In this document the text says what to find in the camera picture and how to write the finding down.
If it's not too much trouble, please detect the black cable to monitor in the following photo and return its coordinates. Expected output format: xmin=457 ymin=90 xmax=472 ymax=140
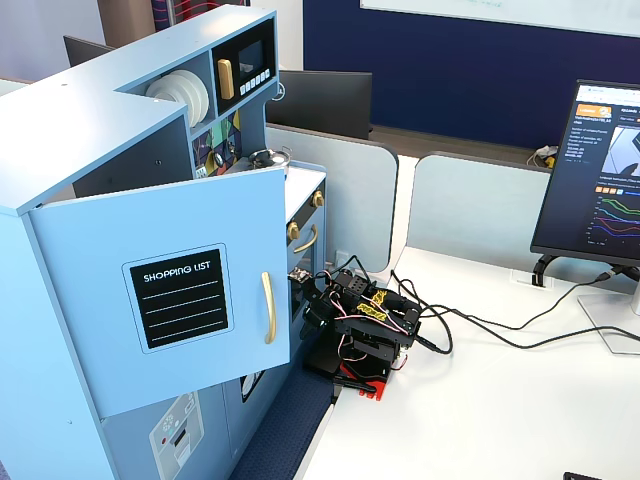
xmin=389 ymin=267 xmax=640 ymax=332

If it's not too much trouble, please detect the white toy plate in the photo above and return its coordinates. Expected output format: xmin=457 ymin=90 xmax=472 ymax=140
xmin=145 ymin=70 xmax=195 ymax=109
xmin=185 ymin=70 xmax=211 ymax=126
xmin=172 ymin=69 xmax=205 ymax=124

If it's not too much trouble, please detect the red robot base clamp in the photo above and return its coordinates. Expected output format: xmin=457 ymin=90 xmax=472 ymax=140
xmin=338 ymin=362 xmax=390 ymax=402

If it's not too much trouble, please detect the blue toy kitchen unit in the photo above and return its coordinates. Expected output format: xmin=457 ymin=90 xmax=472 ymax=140
xmin=0 ymin=4 xmax=329 ymax=480

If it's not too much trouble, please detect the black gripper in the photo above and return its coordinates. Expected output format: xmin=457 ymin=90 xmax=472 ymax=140
xmin=288 ymin=272 xmax=347 ymax=342

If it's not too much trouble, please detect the silver monitor stand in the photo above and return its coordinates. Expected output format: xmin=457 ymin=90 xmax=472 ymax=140
xmin=577 ymin=279 xmax=640 ymax=357

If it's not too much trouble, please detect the light blue desk divider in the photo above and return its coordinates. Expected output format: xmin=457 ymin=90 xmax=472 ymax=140
xmin=264 ymin=123 xmax=400 ymax=274
xmin=406 ymin=153 xmax=554 ymax=275

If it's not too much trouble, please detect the white and yellow power adapter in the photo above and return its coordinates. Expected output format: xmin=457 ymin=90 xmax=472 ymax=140
xmin=525 ymin=144 xmax=559 ymax=169

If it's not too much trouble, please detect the blue shopping list cabinet door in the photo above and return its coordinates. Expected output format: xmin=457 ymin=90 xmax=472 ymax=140
xmin=27 ymin=167 xmax=292 ymax=419

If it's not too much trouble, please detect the white wall whiteboard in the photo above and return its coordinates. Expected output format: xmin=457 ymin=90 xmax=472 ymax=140
xmin=359 ymin=0 xmax=640 ymax=39

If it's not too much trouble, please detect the black toy microwave door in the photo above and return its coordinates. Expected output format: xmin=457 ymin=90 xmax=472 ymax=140
xmin=210 ymin=18 xmax=277 ymax=114

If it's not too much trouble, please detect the blue oven door with window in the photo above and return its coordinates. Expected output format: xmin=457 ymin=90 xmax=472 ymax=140
xmin=286 ymin=212 xmax=324 ymax=324

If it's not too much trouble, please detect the white desk cable grommet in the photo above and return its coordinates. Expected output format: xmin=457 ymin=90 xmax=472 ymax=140
xmin=509 ymin=269 xmax=555 ymax=289

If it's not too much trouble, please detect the steel toy cooking pot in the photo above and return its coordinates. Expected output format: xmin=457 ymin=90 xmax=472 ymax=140
xmin=248 ymin=152 xmax=294 ymax=174

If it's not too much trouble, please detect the blue dishwasher print door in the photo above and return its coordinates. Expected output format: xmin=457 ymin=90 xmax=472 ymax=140
xmin=223 ymin=367 xmax=271 ymax=479

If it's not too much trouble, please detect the computer monitor showing graphs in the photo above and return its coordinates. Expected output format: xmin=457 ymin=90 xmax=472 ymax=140
xmin=529 ymin=78 xmax=640 ymax=267

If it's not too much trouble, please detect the black monitor seen from behind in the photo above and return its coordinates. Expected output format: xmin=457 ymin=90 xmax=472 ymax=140
xmin=63 ymin=34 xmax=119 ymax=69
xmin=277 ymin=69 xmax=374 ymax=141

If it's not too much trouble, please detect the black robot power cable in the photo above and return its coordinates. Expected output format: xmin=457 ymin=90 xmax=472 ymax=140
xmin=417 ymin=304 xmax=640 ymax=357

